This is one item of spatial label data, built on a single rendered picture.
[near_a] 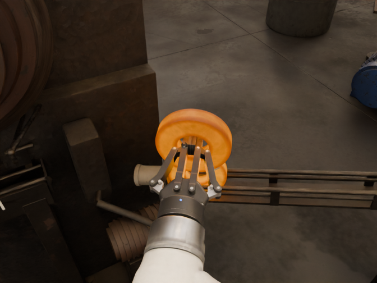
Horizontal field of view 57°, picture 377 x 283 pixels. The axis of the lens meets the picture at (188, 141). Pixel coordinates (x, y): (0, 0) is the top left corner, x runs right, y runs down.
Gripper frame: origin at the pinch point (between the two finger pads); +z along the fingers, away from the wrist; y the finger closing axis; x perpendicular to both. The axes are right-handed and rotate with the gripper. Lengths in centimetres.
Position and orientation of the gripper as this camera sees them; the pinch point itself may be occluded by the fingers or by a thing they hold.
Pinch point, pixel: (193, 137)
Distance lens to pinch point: 69.0
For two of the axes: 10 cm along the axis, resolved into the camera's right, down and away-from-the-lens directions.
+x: -0.1, -7.0, -7.2
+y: 9.9, 0.8, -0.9
